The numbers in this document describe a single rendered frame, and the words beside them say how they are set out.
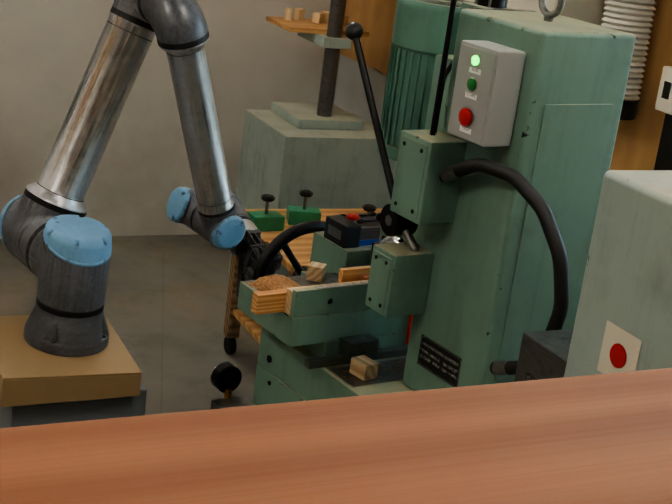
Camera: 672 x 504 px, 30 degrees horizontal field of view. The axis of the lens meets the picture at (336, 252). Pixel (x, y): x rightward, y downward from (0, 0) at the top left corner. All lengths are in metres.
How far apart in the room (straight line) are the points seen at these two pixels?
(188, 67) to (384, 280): 0.80
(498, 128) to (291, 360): 0.71
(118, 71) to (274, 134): 2.00
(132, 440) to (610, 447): 0.15
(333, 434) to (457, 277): 1.87
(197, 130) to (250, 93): 2.78
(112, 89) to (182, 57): 0.19
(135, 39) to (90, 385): 0.77
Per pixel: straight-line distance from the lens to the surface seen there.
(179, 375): 4.29
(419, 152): 2.19
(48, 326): 2.84
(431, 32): 2.37
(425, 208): 2.20
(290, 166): 4.76
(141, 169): 5.58
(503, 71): 2.08
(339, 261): 2.65
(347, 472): 0.37
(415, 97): 2.39
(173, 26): 2.78
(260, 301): 2.38
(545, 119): 2.12
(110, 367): 2.82
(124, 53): 2.88
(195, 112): 2.87
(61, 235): 2.78
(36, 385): 2.76
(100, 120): 2.90
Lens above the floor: 1.76
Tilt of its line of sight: 18 degrees down
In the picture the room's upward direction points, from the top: 8 degrees clockwise
